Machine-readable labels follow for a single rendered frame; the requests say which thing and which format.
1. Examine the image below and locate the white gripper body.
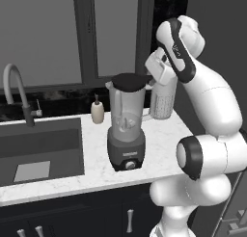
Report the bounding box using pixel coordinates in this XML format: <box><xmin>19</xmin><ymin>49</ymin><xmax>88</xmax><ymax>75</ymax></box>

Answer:
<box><xmin>144</xmin><ymin>55</ymin><xmax>178</xmax><ymax>87</ymax></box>

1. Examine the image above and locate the black blender lid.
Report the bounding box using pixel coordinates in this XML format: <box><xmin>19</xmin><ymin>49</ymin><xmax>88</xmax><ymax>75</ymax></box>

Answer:
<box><xmin>111</xmin><ymin>72</ymin><xmax>153</xmax><ymax>91</ymax></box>

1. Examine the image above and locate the grey blender with clear jar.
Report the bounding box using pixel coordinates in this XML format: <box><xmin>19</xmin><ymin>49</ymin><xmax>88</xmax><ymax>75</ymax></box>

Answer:
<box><xmin>105</xmin><ymin>72</ymin><xmax>154</xmax><ymax>172</ymax></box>

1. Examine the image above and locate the white ribbed canister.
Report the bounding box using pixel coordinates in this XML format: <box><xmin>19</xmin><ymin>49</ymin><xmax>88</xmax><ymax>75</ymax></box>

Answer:
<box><xmin>148</xmin><ymin>76</ymin><xmax>178</xmax><ymax>120</ymax></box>

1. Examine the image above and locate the beige soap dispenser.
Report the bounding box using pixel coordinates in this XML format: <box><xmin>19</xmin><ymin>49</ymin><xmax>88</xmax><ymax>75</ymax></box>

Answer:
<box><xmin>90</xmin><ymin>93</ymin><xmax>105</xmax><ymax>125</ymax></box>

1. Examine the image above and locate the dark grey sink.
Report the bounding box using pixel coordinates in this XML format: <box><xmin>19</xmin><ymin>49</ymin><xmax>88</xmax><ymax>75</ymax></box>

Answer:
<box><xmin>0</xmin><ymin>117</ymin><xmax>86</xmax><ymax>188</ymax></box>

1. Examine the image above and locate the grey curved tap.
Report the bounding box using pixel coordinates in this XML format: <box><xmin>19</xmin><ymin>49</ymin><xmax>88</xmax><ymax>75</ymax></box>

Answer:
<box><xmin>2</xmin><ymin>63</ymin><xmax>43</xmax><ymax>128</ymax></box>

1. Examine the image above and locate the dark window frame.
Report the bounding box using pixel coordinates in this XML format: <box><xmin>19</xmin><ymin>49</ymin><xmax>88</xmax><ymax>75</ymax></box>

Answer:
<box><xmin>0</xmin><ymin>0</ymin><xmax>156</xmax><ymax>94</ymax></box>

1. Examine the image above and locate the grey appliance with pale handles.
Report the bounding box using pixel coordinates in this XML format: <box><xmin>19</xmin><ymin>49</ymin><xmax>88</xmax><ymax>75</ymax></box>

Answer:
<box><xmin>212</xmin><ymin>171</ymin><xmax>247</xmax><ymax>237</ymax></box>

